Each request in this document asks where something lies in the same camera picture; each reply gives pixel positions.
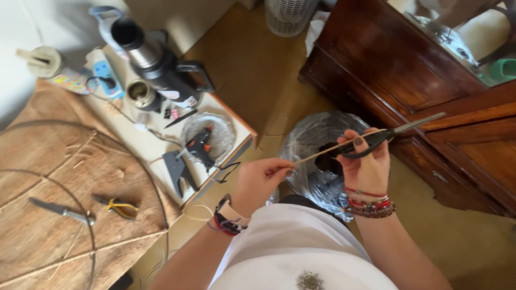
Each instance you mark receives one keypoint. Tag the person's right hand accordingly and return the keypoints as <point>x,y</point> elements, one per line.
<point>365,169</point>

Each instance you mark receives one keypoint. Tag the bin with plastic bag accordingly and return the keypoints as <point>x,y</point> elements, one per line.
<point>306,133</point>

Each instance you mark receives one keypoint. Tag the white crumpled cloth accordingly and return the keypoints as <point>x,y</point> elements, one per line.
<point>316,32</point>

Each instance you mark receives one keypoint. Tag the round metal cup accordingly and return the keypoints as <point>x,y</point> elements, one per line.
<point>141,94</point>

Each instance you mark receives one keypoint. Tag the silver sun shaped brooch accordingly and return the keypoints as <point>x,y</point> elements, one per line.
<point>310,281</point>

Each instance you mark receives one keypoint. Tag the black and orange glue gun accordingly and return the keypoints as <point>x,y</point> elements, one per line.
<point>200,147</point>

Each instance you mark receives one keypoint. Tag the white and blue power strip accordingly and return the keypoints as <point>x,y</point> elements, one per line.
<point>107,74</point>

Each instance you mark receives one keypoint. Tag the brown burlap cloth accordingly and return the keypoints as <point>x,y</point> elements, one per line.
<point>48,153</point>

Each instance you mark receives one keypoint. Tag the small pink clip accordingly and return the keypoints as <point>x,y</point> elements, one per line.
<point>175,114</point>

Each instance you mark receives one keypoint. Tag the person's left hand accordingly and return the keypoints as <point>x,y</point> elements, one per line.
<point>254,183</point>

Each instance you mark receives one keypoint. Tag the thin wooden reed stick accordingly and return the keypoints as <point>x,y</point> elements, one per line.
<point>322,153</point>

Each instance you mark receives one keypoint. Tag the white shirt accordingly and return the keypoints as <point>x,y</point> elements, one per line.
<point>290,245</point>

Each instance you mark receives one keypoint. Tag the black steel thermos jug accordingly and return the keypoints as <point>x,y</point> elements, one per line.
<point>161,66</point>

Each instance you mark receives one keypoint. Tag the round foil plate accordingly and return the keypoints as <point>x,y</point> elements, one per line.
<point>221,137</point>

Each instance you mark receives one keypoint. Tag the white slatted plastic basket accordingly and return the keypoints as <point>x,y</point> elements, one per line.
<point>288,16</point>

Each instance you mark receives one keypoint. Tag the dark wooden cabinet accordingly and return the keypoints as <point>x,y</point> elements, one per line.
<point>395,72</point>

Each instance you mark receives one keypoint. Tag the grey craft knife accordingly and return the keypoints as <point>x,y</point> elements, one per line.
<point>60,210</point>

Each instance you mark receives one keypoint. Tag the grey staple gun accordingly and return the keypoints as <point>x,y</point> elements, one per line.
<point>177,169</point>

